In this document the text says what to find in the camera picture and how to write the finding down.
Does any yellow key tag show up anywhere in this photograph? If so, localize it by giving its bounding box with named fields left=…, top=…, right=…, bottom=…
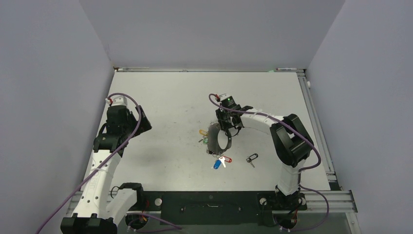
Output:
left=199, top=129, right=208, bottom=136

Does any red key tag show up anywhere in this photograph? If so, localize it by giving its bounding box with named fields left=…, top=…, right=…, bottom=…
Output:
left=220, top=156, right=232, bottom=163

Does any blue key tag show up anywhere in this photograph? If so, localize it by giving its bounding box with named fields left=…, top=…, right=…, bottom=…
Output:
left=211, top=160, right=222, bottom=170

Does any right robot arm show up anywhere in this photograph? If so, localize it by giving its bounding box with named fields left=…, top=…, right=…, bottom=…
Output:
left=207, top=95, right=316, bottom=209

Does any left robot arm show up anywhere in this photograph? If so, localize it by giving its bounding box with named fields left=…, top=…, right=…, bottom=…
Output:
left=60, top=104, right=152, bottom=234

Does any loose key black tag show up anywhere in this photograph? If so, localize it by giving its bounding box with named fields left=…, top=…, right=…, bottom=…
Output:
left=246, top=154, right=259, bottom=168

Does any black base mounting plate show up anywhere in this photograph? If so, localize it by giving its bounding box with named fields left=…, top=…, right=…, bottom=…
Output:
left=129, top=191, right=307, bottom=226

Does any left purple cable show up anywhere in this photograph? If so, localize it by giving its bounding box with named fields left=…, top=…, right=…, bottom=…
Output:
left=35, top=93, right=143, bottom=234

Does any purple cable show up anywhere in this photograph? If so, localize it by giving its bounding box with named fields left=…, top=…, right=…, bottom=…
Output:
left=35, top=93, right=143, bottom=234
left=208, top=94, right=330, bottom=232

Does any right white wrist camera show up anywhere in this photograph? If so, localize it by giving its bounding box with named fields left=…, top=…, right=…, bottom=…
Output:
left=215, top=94, right=237, bottom=107

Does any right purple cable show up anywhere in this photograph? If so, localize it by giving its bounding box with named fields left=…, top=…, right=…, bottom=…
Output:
left=208, top=94, right=330, bottom=232

